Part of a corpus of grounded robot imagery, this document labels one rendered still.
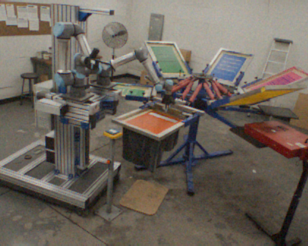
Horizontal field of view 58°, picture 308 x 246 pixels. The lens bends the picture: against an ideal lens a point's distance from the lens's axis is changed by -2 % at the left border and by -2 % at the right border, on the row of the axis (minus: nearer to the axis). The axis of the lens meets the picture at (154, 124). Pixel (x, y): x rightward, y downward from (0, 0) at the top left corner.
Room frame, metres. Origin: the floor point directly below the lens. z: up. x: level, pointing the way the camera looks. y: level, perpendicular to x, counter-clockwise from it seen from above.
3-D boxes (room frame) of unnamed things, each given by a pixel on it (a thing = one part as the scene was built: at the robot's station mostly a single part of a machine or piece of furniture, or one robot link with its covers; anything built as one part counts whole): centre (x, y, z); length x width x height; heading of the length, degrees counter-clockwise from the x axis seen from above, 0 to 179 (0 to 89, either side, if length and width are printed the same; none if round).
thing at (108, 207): (2.41, 0.38, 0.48); 0.22 x 0.22 x 0.96; 59
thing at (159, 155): (2.68, -0.16, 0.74); 0.46 x 0.04 x 0.42; 149
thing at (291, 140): (2.50, -1.25, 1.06); 0.61 x 0.46 x 0.12; 29
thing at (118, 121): (2.84, -0.02, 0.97); 0.79 x 0.58 x 0.04; 149
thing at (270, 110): (3.73, -1.23, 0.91); 1.34 x 0.40 x 0.08; 89
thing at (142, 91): (3.76, 0.35, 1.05); 1.08 x 0.61 x 0.23; 89
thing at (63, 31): (2.39, 0.83, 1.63); 0.15 x 0.12 x 0.55; 138
